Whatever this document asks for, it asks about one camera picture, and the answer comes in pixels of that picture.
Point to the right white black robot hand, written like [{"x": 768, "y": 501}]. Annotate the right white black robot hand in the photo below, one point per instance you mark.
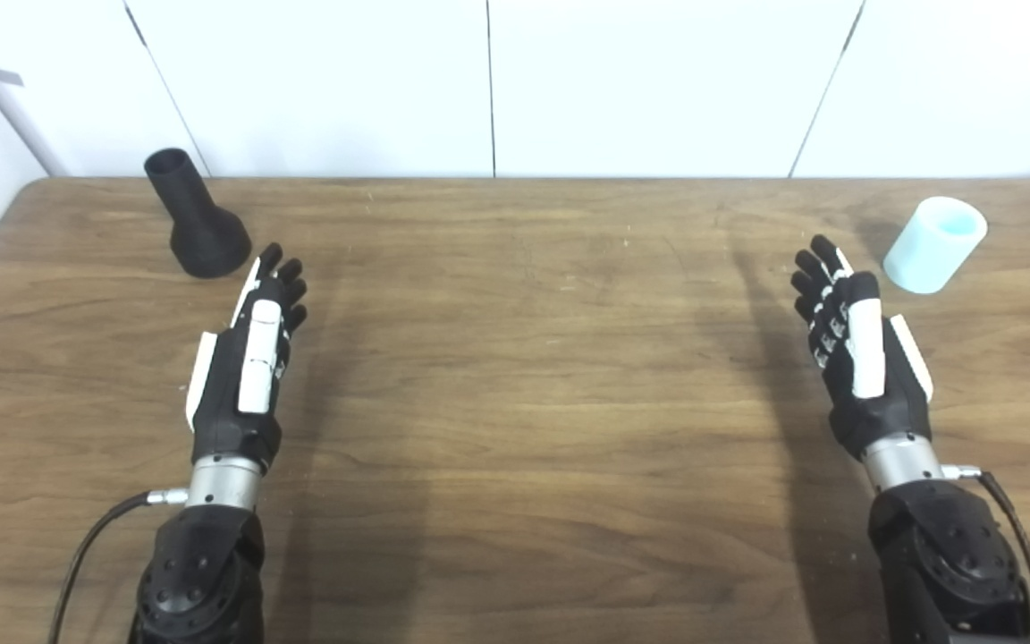
[{"x": 868, "y": 358}]

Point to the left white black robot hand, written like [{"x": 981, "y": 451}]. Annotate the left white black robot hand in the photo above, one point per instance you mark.
[{"x": 256, "y": 358}]

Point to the black funnel nozzle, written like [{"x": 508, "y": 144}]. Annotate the black funnel nozzle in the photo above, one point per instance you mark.
[{"x": 206, "y": 241}]

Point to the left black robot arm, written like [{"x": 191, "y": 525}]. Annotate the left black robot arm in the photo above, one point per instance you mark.
[{"x": 202, "y": 572}]

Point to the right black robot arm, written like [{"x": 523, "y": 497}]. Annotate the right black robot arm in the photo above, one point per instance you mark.
[{"x": 944, "y": 563}]

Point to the grey tape piece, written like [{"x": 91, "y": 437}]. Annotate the grey tape piece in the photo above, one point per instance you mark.
[{"x": 9, "y": 77}]

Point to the white wall corner post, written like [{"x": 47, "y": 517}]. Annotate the white wall corner post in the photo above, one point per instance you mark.
[{"x": 19, "y": 116}]

